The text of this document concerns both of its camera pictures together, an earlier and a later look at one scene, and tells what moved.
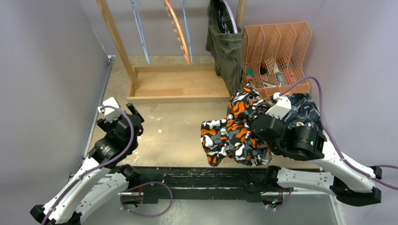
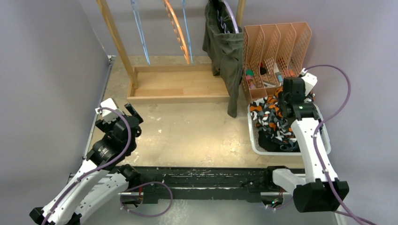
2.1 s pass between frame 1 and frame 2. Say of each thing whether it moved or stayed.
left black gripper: stayed
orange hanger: stayed
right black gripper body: moved
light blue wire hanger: stayed
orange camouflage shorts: moved
